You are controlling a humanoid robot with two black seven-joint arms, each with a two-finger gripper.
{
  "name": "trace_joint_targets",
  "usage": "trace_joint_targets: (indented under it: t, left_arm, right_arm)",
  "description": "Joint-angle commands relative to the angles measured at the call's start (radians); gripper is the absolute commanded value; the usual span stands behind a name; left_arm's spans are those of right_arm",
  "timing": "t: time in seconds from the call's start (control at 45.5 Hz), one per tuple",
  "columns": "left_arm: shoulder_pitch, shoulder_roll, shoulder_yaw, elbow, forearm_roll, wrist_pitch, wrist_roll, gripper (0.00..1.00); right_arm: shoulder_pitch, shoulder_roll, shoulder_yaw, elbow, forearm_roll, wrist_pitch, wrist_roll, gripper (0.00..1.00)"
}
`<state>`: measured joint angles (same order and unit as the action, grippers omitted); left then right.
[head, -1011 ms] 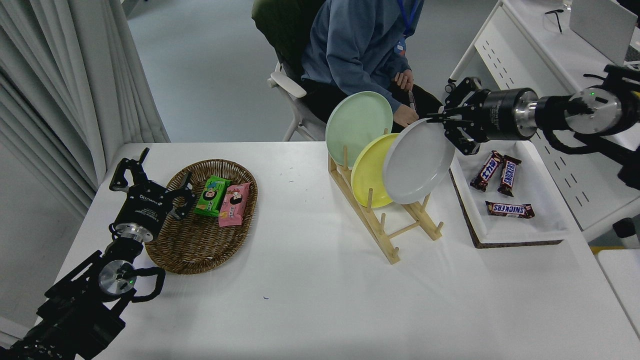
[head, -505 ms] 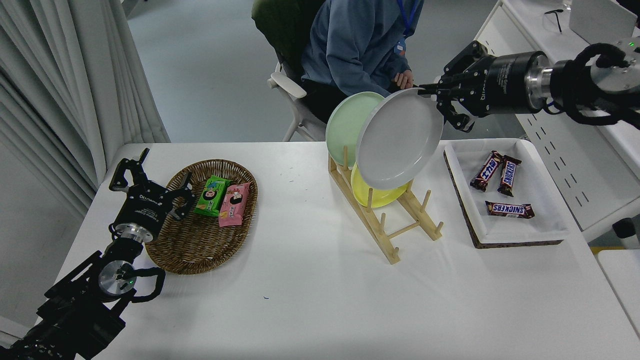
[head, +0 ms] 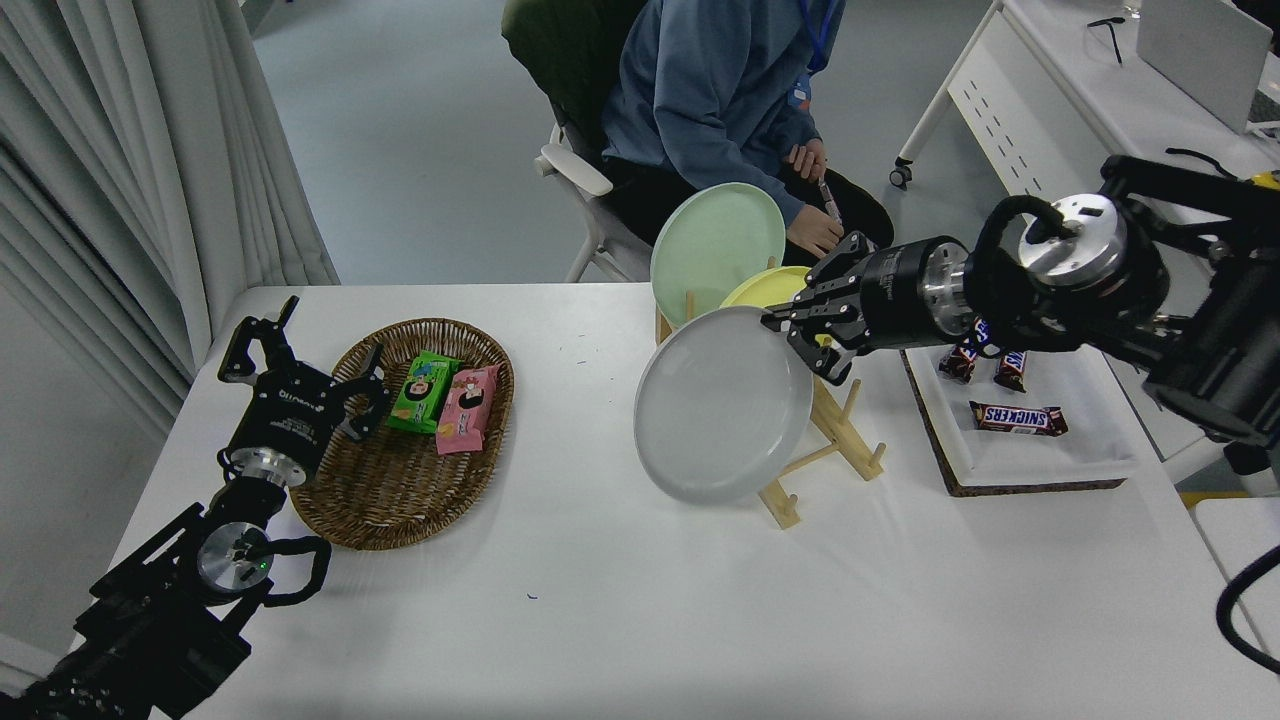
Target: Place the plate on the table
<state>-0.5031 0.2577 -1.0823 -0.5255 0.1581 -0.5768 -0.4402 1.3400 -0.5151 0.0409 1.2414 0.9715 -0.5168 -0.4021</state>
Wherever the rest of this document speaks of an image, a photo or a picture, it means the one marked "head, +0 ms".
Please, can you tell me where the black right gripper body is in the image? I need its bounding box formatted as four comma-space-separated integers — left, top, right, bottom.
845, 237, 949, 351

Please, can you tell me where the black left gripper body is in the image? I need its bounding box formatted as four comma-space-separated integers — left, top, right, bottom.
228, 364, 347, 473

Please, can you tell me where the grey plate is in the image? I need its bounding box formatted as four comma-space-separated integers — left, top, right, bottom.
633, 306, 815, 505

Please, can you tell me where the yellow plate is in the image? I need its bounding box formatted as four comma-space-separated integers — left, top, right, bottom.
720, 265, 833, 347

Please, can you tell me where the wooden plate rack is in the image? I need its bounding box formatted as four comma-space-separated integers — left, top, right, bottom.
655, 255, 887, 531

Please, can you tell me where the pale green plate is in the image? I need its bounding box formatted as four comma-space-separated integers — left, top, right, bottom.
650, 182, 787, 329

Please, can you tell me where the person's right hand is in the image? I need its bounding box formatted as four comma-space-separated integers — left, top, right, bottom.
788, 206, 847, 260

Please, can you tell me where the person's left hand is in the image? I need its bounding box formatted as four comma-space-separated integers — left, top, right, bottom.
787, 140, 830, 184

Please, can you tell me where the green snack packet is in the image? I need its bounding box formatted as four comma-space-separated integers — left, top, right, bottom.
387, 350, 464, 435

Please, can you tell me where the snickers bar with chinese print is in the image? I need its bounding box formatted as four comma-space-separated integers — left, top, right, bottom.
937, 318, 991, 384

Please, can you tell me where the pink snack packet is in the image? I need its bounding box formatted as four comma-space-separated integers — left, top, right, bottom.
436, 364, 503, 456

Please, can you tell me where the oval brown wicker basket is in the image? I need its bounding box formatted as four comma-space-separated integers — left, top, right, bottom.
290, 318, 517, 550

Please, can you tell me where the white rectangular tray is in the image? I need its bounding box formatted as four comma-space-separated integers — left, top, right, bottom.
900, 340, 1141, 488

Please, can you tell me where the person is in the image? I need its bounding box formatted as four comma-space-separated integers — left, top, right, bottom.
600, 0, 896, 271

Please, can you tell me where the white desk with perforated panel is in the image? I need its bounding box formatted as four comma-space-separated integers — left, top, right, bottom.
890, 0, 1280, 483

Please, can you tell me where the brown cork mat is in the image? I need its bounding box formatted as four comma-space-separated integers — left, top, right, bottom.
900, 350, 1129, 498

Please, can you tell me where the grey pleated curtain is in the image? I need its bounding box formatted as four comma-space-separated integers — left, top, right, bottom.
0, 0, 341, 441

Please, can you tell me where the white chair with dark backrest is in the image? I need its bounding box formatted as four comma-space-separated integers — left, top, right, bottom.
501, 0, 661, 284

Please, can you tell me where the silver laptop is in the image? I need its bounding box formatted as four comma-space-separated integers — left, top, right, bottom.
1136, 0, 1280, 136

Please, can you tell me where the white and black desk foot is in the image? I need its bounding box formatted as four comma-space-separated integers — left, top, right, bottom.
1222, 440, 1280, 498

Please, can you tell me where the blue lanyard with badge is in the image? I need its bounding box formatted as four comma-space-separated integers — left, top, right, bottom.
788, 0, 841, 111

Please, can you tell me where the black cable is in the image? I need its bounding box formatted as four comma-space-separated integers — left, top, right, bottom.
1166, 147, 1241, 181

